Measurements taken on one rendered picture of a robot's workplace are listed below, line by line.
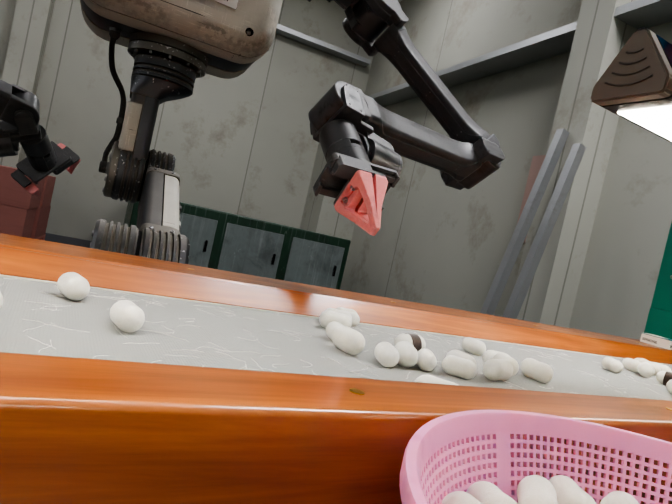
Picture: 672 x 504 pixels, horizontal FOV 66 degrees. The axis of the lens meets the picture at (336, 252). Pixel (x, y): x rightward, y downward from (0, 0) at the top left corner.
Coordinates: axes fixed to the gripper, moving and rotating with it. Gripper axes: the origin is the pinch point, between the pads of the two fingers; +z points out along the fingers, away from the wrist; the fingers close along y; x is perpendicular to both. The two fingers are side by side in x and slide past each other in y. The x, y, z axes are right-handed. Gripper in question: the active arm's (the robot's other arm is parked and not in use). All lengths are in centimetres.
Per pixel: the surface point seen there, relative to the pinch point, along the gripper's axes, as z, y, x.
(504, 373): 22.5, 5.3, -3.9
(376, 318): 5.8, 4.7, 10.1
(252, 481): 34.7, -24.8, -12.0
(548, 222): -159, 241, 86
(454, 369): 22.1, -0.3, -3.3
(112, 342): 21.2, -29.2, -1.7
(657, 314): -9, 91, 13
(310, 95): -597, 246, 259
